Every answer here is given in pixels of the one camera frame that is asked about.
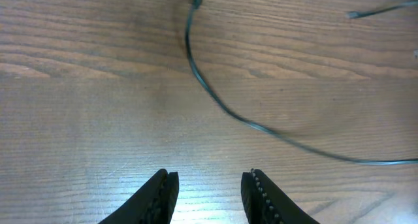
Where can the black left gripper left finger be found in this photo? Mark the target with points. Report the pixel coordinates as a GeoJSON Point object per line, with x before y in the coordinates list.
{"type": "Point", "coordinates": [153, 203]}

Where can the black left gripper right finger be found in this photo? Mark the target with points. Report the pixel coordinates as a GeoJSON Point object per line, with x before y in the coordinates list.
{"type": "Point", "coordinates": [265, 203]}

